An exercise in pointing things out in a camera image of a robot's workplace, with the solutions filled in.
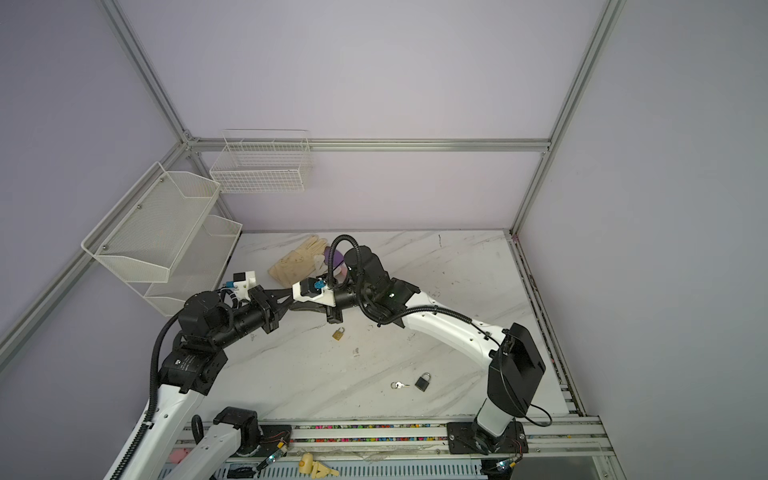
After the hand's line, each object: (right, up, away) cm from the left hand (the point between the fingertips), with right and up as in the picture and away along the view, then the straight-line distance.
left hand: (298, 291), depth 66 cm
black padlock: (+30, -27, +16) cm, 44 cm away
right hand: (0, -2, -2) cm, 3 cm away
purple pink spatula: (0, +8, +48) cm, 49 cm away
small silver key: (+23, -28, +16) cm, 40 cm away
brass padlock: (+4, -16, +26) cm, 31 cm away
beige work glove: (-14, +6, +45) cm, 47 cm away
